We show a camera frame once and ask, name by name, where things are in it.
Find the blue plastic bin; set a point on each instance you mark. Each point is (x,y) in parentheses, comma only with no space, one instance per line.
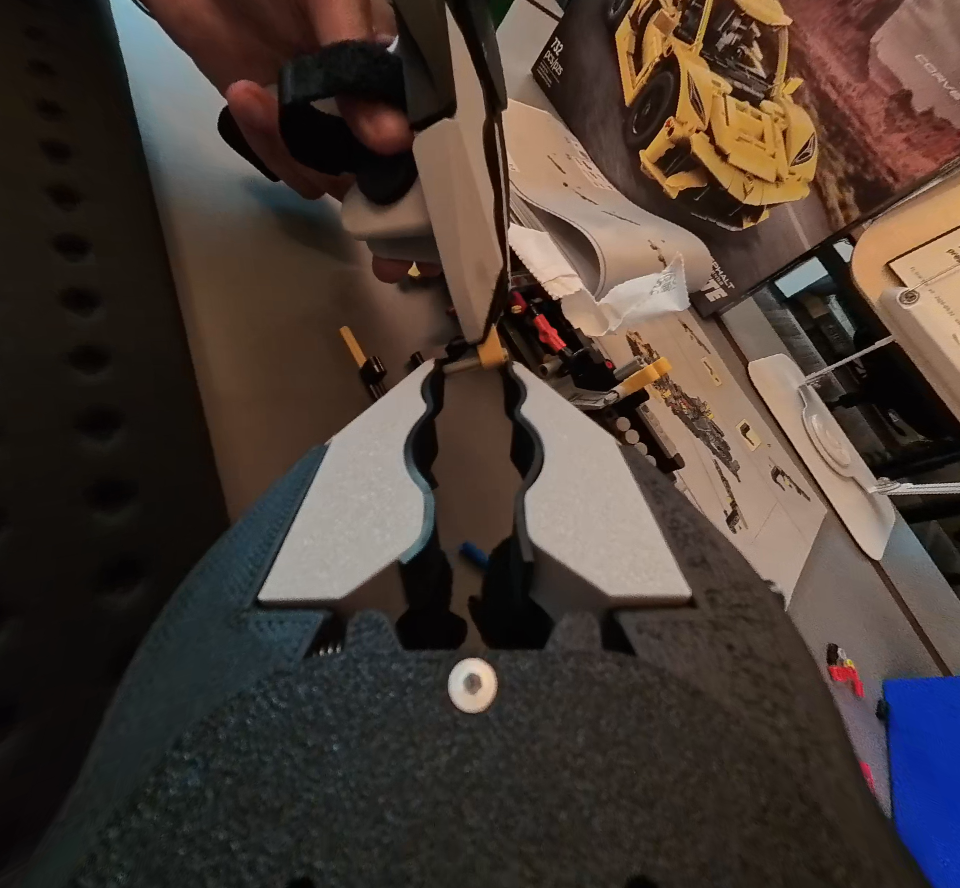
(922,768)

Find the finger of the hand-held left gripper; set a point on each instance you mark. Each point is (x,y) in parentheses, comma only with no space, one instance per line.
(465,227)
(508,212)

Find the white torn paper bag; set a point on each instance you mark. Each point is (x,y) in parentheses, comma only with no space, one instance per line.
(637,295)

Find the lego instruction booklet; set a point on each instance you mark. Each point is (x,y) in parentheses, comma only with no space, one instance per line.
(600,212)

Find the printed task sheet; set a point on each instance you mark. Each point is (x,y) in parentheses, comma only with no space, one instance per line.
(937,280)

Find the yellow lego connector grey axle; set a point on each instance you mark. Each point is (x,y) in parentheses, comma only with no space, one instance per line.
(495,351)

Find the lego car chassis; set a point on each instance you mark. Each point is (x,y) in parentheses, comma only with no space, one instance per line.
(570,370)

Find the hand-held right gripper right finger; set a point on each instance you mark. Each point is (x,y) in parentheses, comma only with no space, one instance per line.
(600,520)

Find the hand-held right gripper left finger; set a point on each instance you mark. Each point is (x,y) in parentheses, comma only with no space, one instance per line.
(345,520)

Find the Corvette set box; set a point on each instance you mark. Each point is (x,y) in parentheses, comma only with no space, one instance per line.
(825,40)

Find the scattered small lego pins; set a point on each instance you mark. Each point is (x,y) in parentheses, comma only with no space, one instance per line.
(844,670)

